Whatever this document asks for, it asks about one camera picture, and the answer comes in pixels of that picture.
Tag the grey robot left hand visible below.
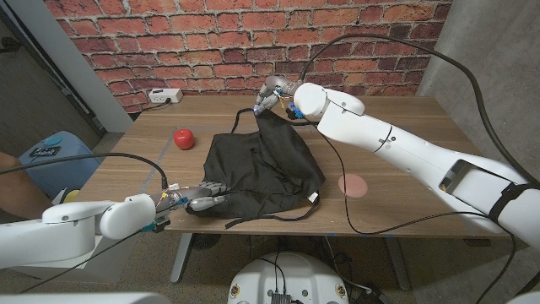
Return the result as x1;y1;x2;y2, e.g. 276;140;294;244
159;181;231;214

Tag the brick print backdrop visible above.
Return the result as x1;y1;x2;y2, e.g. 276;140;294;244
41;0;453;114

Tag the pink round disc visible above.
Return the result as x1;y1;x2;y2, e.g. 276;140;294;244
337;173;369;198

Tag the white robot body rim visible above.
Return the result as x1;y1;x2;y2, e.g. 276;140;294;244
0;291;170;304

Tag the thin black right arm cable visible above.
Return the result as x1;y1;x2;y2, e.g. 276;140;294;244
314;120;516;304

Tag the black power strip cord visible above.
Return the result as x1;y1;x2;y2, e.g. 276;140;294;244
141;97;173;113

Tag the yellow round object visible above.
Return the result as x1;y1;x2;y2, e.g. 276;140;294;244
61;188;81;208

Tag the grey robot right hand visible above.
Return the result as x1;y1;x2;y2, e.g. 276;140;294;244
254;75;303;116

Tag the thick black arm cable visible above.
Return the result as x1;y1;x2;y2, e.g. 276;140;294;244
0;151;170;191
298;32;540;185

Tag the white power strip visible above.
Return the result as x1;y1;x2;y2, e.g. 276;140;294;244
148;88;184;105

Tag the black apron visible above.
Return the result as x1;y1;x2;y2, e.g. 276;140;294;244
185;107;327;230

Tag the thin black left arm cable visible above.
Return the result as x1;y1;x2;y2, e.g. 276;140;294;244
19;227;144;293

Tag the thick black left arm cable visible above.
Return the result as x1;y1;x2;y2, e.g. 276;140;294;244
0;151;170;191

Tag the red ball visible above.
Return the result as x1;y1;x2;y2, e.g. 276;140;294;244
173;128;196;150

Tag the black round floor fan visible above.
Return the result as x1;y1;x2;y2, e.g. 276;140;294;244
192;233;222;251

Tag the person's bare leg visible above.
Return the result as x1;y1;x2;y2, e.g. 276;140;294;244
0;151;47;220

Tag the white robot torso base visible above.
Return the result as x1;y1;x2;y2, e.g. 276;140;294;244
226;251;350;304

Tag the black device with screen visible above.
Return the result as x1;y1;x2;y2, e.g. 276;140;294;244
29;145;62;158

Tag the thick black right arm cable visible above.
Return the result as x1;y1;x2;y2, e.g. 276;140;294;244
298;32;540;185

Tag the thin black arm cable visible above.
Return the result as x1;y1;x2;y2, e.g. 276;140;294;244
19;227;144;293
314;120;516;304

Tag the grey table leg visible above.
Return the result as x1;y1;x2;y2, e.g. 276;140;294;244
383;236;411;291
170;233;195;284

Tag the blue stool with phone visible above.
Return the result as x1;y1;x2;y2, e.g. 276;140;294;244
17;130;102;199

